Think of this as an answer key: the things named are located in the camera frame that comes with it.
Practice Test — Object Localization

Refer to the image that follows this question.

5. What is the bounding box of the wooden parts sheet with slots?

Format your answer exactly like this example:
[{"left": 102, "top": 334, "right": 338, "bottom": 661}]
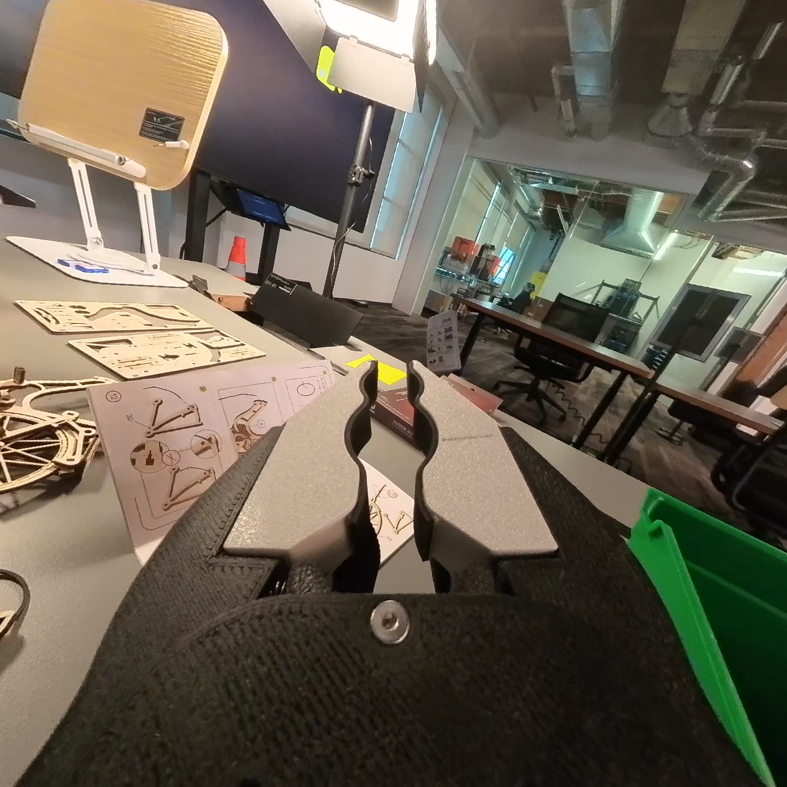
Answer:
[{"left": 68, "top": 331, "right": 267, "bottom": 381}]

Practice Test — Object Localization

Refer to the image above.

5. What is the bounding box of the wooden book stand white base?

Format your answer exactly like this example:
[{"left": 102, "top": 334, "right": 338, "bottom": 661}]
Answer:
[{"left": 6, "top": 0, "right": 230, "bottom": 289}]

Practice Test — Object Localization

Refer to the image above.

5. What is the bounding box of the neon yellow object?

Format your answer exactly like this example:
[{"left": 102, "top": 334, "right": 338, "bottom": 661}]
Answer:
[{"left": 315, "top": 45, "right": 343, "bottom": 94}]

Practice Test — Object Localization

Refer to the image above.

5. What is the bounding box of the assembly instruction booklet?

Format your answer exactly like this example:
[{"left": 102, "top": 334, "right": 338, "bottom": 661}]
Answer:
[{"left": 86, "top": 362, "right": 418, "bottom": 565}]

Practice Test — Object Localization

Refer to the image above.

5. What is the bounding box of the wooden parts sheet curved cutout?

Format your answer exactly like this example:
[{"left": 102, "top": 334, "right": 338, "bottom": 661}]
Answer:
[{"left": 14, "top": 299, "right": 214, "bottom": 336}]

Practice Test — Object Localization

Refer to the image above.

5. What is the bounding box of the shelf with orange machines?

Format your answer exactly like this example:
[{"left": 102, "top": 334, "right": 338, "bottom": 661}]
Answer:
[{"left": 438, "top": 237, "right": 511, "bottom": 302}]

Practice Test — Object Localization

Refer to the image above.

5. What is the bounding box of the metal light stand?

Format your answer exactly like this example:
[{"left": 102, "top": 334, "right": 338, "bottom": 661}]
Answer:
[{"left": 323, "top": 101, "right": 377, "bottom": 300}]

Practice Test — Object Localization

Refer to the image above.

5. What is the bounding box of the yellow sticky note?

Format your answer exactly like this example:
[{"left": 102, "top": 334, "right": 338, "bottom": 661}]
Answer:
[{"left": 346, "top": 353, "right": 408, "bottom": 386}]

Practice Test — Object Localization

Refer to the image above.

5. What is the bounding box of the black mesh office chair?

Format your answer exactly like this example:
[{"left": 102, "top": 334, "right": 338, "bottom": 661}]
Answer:
[{"left": 710, "top": 366, "right": 787, "bottom": 548}]

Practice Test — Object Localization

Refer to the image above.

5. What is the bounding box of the black cable tray box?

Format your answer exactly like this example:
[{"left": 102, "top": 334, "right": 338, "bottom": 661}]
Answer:
[{"left": 251, "top": 271, "right": 365, "bottom": 353}]

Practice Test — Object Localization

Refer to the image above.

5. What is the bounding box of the studio light panel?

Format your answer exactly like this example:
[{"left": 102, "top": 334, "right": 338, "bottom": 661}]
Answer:
[{"left": 264, "top": 0, "right": 439, "bottom": 114}]

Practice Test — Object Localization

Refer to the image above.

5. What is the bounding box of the large dark blue screen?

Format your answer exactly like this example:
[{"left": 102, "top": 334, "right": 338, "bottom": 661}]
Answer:
[{"left": 0, "top": 0, "right": 394, "bottom": 233}]

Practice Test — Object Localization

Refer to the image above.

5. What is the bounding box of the wooden bicycle model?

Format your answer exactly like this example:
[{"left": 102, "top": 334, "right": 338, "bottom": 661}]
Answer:
[{"left": 0, "top": 367, "right": 119, "bottom": 496}]

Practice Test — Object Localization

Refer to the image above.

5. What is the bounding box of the green storage bin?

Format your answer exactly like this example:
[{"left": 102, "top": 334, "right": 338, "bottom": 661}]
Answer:
[{"left": 627, "top": 489, "right": 787, "bottom": 787}]

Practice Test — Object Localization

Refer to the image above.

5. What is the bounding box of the small wooden frame with band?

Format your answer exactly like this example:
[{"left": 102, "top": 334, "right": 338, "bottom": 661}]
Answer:
[{"left": 0, "top": 569, "right": 32, "bottom": 641}]

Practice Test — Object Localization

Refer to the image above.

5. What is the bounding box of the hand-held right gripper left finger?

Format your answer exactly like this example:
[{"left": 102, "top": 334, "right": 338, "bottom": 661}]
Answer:
[{"left": 223, "top": 359, "right": 380, "bottom": 562}]

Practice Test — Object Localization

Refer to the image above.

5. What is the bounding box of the dark red product box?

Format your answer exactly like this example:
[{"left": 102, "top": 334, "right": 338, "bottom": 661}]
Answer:
[{"left": 368, "top": 374, "right": 505, "bottom": 448}]

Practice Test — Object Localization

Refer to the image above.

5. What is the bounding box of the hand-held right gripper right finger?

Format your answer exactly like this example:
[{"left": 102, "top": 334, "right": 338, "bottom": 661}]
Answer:
[{"left": 406, "top": 359, "right": 562, "bottom": 565}]

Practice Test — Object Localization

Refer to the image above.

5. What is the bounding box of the small tablet on black stand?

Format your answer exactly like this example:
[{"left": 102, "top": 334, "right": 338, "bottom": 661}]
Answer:
[{"left": 206, "top": 178, "right": 291, "bottom": 271}]

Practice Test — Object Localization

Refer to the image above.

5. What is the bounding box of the brown clipboard with clip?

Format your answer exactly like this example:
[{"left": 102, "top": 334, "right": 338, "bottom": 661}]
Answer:
[{"left": 191, "top": 275, "right": 258, "bottom": 316}]

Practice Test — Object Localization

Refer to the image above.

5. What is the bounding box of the printed leaflet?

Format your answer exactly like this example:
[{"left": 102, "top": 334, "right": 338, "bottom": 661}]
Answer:
[{"left": 426, "top": 309, "right": 462, "bottom": 374}]

